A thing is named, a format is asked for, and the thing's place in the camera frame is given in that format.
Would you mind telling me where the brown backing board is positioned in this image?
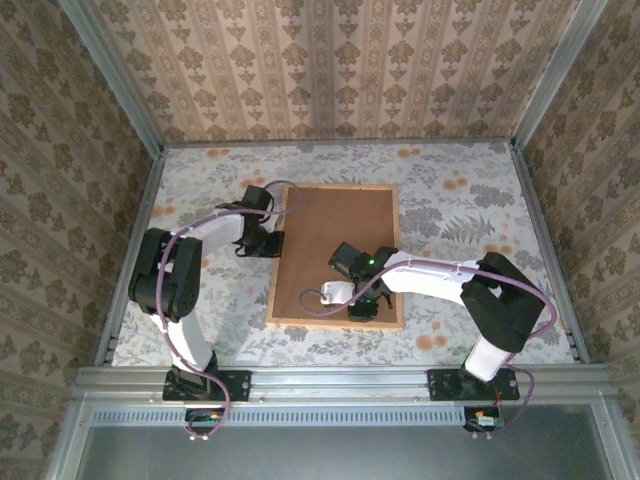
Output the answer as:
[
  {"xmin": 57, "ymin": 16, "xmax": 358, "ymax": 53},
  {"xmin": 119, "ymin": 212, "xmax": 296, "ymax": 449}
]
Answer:
[{"xmin": 271, "ymin": 188, "xmax": 400, "ymax": 324}]

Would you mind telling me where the light wooden picture frame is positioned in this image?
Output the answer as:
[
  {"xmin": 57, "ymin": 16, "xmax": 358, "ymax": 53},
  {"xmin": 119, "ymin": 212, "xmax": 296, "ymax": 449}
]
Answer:
[{"xmin": 264, "ymin": 183, "xmax": 405, "ymax": 332}]

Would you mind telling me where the grey metal panel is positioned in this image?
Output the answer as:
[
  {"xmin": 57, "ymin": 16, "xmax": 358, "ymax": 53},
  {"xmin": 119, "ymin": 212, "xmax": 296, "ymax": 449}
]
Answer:
[{"xmin": 74, "ymin": 424, "xmax": 619, "ymax": 480}]

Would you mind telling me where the small circuit board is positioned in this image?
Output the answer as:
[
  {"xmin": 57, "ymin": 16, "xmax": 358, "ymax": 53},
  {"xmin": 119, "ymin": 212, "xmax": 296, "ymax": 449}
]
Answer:
[
  {"xmin": 462, "ymin": 405, "xmax": 504, "ymax": 434},
  {"xmin": 184, "ymin": 408, "xmax": 226, "ymax": 435}
]

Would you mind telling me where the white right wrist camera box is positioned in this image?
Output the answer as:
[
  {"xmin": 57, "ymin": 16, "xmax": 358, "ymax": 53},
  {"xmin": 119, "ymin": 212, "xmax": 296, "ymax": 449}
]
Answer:
[{"xmin": 318, "ymin": 280, "xmax": 357, "ymax": 307}]

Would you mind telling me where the aluminium mounting rail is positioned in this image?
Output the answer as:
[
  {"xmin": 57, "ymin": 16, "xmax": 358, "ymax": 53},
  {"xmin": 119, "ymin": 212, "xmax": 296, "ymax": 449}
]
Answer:
[{"xmin": 72, "ymin": 364, "xmax": 614, "ymax": 402}]

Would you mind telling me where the aluminium table side rail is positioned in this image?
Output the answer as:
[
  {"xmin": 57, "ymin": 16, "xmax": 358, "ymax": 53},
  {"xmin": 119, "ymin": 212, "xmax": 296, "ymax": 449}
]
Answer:
[
  {"xmin": 509, "ymin": 144, "xmax": 591, "ymax": 364},
  {"xmin": 94, "ymin": 149, "xmax": 166, "ymax": 366}
]

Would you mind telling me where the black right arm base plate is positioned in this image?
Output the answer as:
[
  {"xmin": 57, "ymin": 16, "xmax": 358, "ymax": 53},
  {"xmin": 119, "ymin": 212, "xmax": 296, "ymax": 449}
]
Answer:
[{"xmin": 427, "ymin": 368, "xmax": 521, "ymax": 403}]

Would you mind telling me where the aluminium table end rail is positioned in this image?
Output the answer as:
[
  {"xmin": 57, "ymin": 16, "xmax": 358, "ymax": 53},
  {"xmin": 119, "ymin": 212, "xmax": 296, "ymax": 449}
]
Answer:
[{"xmin": 162, "ymin": 138, "xmax": 516, "ymax": 150}]

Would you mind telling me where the grey slotted cable duct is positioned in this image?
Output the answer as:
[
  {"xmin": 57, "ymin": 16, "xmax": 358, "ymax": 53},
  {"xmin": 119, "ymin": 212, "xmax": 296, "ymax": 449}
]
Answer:
[{"xmin": 92, "ymin": 407, "xmax": 467, "ymax": 427}]

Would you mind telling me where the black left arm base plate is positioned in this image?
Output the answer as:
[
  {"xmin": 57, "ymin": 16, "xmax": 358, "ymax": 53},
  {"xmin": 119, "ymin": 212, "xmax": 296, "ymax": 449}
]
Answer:
[{"xmin": 162, "ymin": 368, "xmax": 252, "ymax": 403}]

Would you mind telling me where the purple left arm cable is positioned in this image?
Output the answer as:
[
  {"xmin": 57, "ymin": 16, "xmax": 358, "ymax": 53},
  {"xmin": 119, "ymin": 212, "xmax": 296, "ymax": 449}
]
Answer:
[{"xmin": 154, "ymin": 179, "xmax": 301, "ymax": 441}]

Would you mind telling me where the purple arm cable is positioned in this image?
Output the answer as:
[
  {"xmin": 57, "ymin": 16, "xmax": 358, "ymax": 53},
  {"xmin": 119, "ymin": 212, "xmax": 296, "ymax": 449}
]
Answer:
[
  {"xmin": 298, "ymin": 254, "xmax": 559, "ymax": 441},
  {"xmin": 154, "ymin": 179, "xmax": 301, "ymax": 441}
]

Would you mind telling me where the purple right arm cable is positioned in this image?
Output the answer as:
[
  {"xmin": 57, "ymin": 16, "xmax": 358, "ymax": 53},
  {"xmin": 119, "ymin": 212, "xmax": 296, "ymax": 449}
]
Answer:
[{"xmin": 298, "ymin": 254, "xmax": 559, "ymax": 441}]

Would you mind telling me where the aluminium corner post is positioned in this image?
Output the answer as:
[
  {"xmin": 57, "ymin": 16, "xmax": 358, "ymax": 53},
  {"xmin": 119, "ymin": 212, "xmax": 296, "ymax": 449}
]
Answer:
[
  {"xmin": 509, "ymin": 0, "xmax": 609, "ymax": 151},
  {"xmin": 58, "ymin": 0, "xmax": 166, "ymax": 157}
]

